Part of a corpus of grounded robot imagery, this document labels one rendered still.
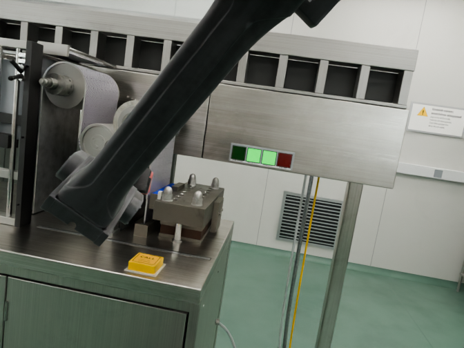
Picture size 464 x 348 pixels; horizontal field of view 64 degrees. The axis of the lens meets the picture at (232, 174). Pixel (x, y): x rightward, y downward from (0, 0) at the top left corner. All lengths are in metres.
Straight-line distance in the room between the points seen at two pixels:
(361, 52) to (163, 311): 1.11
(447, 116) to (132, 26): 3.18
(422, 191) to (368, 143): 2.62
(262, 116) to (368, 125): 0.40
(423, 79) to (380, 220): 1.42
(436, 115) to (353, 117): 2.61
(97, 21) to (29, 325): 1.12
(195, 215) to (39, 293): 0.46
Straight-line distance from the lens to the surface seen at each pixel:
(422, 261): 4.25
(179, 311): 1.00
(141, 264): 0.97
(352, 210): 1.67
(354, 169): 1.48
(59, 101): 1.32
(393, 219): 4.04
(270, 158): 1.44
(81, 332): 1.12
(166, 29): 1.56
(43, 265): 1.06
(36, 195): 1.40
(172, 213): 1.15
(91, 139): 1.26
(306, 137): 1.44
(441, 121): 4.06
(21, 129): 1.22
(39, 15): 1.80
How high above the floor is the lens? 1.30
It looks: 8 degrees down
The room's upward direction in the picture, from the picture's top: 8 degrees clockwise
